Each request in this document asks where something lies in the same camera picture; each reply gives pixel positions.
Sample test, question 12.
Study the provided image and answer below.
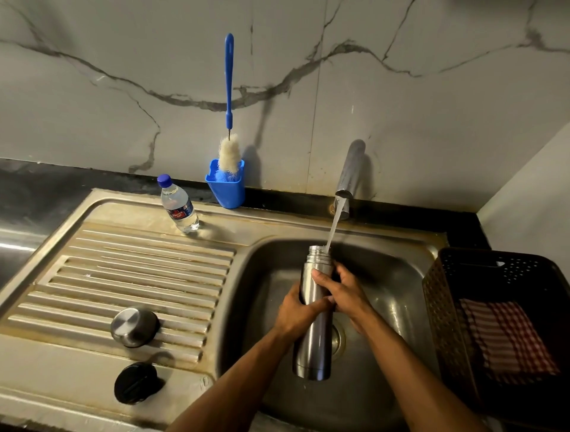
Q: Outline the person's left hand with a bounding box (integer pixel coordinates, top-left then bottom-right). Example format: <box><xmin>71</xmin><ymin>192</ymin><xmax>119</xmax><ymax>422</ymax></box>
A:
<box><xmin>273</xmin><ymin>281</ymin><xmax>335</xmax><ymax>342</ymax></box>

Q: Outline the person's right hand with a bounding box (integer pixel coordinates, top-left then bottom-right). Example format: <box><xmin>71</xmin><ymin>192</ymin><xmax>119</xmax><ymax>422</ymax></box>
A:
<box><xmin>311</xmin><ymin>262</ymin><xmax>378</xmax><ymax>335</ymax></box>

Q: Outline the stainless steel flask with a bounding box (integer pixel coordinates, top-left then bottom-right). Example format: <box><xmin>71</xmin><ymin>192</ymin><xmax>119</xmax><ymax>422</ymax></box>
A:
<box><xmin>292</xmin><ymin>246</ymin><xmax>335</xmax><ymax>382</ymax></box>

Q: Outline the person's left forearm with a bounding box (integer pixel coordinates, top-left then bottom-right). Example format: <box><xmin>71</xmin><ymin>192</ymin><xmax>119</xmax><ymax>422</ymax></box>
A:
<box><xmin>166</xmin><ymin>328</ymin><xmax>295</xmax><ymax>432</ymax></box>

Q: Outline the person's right forearm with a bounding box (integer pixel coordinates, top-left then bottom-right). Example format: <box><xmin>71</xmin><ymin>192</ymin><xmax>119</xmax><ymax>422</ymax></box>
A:
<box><xmin>352</xmin><ymin>307</ymin><xmax>486</xmax><ymax>432</ymax></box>

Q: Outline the sink drain strainer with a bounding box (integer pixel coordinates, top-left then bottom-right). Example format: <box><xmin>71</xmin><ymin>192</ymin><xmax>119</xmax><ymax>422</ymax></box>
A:
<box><xmin>331</xmin><ymin>319</ymin><xmax>347</xmax><ymax>360</ymax></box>

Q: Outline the steel tap spout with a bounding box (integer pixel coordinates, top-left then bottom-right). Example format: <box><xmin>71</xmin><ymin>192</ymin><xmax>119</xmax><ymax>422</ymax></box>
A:
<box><xmin>330</xmin><ymin>139</ymin><xmax>367</xmax><ymax>220</ymax></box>

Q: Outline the blue plastic holder cup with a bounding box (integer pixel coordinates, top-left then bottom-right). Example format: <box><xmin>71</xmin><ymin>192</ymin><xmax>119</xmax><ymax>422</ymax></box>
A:
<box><xmin>205</xmin><ymin>159</ymin><xmax>246</xmax><ymax>210</ymax></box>

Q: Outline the stainless steel sink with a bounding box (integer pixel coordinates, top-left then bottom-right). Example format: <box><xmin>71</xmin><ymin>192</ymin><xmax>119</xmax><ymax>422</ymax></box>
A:
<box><xmin>0</xmin><ymin>189</ymin><xmax>449</xmax><ymax>432</ymax></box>

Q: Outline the small plastic water bottle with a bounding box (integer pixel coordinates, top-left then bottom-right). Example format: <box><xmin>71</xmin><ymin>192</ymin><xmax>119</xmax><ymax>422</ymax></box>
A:
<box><xmin>157</xmin><ymin>174</ymin><xmax>200</xmax><ymax>234</ymax></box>

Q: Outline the black perforated plastic basket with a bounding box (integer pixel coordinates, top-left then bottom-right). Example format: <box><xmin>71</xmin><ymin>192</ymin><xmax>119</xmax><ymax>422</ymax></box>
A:
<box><xmin>422</xmin><ymin>247</ymin><xmax>570</xmax><ymax>432</ymax></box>

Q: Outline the steel flask cap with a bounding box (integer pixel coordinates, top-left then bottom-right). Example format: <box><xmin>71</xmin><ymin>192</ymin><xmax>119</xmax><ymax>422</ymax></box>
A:
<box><xmin>110</xmin><ymin>307</ymin><xmax>160</xmax><ymax>349</ymax></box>

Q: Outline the red checked cloth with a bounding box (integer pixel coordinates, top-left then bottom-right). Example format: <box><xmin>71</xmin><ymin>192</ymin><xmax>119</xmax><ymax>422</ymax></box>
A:
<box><xmin>456</xmin><ymin>298</ymin><xmax>561</xmax><ymax>386</ymax></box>

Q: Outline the black flask stopper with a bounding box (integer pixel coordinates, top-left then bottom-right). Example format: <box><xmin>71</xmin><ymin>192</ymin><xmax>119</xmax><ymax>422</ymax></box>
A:
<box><xmin>114</xmin><ymin>361</ymin><xmax>164</xmax><ymax>406</ymax></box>

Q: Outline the blue handled bottle brush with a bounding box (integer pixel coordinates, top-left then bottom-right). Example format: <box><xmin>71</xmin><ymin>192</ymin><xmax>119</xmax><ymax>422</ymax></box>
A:
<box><xmin>217</xmin><ymin>33</ymin><xmax>242</xmax><ymax>182</ymax></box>

